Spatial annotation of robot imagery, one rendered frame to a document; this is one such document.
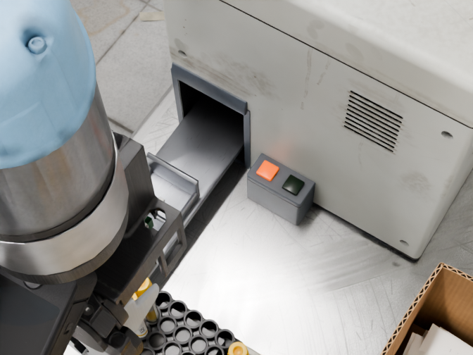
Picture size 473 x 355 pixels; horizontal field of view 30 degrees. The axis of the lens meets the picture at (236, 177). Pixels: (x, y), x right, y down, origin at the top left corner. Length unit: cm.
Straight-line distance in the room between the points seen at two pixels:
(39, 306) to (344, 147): 37
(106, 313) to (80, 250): 9
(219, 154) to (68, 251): 48
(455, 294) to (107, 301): 35
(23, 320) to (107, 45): 164
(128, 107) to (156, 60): 13
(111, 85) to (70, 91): 169
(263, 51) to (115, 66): 135
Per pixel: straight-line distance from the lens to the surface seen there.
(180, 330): 81
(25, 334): 45
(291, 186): 82
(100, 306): 47
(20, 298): 45
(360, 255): 86
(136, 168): 44
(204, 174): 84
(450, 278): 72
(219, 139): 86
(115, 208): 39
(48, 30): 29
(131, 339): 51
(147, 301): 57
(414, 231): 81
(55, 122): 31
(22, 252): 38
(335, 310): 84
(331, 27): 63
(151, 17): 209
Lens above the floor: 167
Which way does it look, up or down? 63 degrees down
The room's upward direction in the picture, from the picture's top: 3 degrees counter-clockwise
